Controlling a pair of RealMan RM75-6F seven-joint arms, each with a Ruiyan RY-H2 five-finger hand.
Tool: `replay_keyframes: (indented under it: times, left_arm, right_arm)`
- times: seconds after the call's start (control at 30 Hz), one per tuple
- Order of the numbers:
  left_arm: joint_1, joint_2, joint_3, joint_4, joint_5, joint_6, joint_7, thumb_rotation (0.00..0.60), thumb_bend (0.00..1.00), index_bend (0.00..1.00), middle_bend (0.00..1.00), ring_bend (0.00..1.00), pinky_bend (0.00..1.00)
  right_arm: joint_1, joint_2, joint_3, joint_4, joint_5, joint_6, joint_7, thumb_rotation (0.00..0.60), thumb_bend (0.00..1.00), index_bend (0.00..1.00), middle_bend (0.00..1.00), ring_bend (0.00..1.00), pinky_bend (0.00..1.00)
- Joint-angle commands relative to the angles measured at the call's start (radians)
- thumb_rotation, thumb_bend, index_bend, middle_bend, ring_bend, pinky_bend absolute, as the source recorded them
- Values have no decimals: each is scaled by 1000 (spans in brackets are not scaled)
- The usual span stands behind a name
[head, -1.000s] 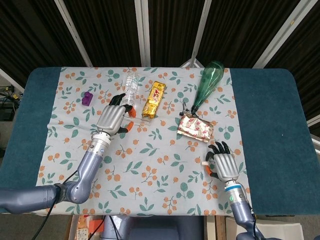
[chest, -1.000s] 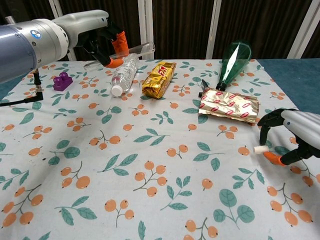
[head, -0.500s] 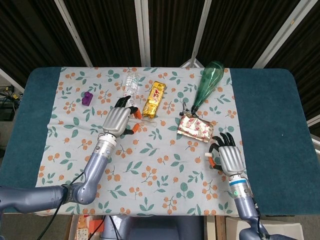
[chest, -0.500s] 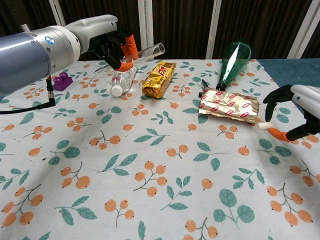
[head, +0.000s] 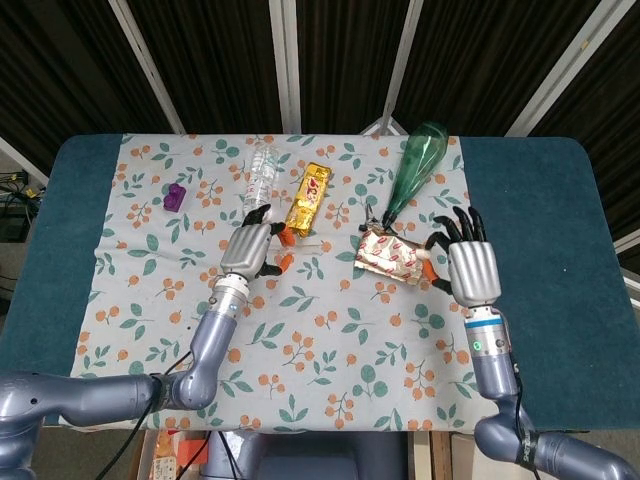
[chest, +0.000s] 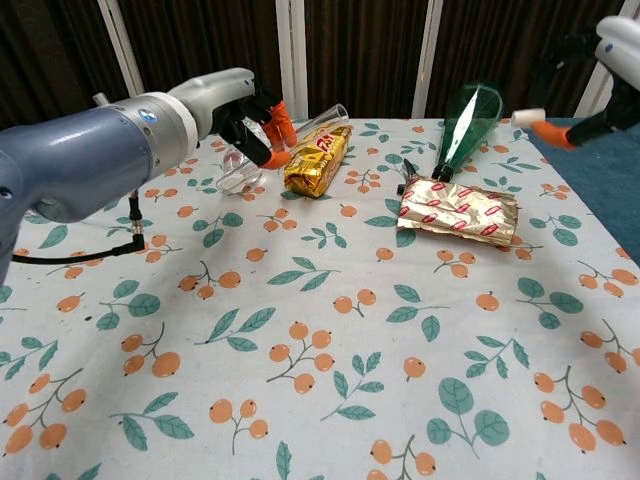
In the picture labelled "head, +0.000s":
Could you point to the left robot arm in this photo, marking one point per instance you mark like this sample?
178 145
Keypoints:
210 350

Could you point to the gold snack packet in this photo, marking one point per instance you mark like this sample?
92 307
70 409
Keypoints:
309 197

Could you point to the orange printed snack bag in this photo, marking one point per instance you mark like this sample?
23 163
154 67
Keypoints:
164 457

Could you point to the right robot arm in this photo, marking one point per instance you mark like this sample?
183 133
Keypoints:
492 360

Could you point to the cardboard box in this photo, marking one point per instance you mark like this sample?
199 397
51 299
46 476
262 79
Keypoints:
462 457

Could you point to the green plastic bottle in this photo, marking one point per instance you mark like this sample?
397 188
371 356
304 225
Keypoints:
417 165

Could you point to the white partition frame post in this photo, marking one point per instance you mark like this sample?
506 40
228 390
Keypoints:
285 65
147 65
560 70
402 65

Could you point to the purple toy block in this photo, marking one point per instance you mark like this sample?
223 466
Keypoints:
174 196

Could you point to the floral patterned tablecloth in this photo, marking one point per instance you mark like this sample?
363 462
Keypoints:
320 360

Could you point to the silver foil packet red print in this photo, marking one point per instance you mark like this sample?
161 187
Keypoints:
387 257

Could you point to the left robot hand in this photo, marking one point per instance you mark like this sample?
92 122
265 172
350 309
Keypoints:
245 250

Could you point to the clear plastic water bottle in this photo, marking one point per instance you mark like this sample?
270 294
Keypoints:
261 175

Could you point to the small black pliers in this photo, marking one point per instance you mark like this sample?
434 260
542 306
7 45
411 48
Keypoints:
370 217

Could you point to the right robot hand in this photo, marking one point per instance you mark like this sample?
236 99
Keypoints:
475 272

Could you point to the orange box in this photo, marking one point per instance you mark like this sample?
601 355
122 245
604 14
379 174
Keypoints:
192 449

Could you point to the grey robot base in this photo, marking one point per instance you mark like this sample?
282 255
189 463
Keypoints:
310 457

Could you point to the blue felt table cover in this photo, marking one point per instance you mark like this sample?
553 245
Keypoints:
545 210

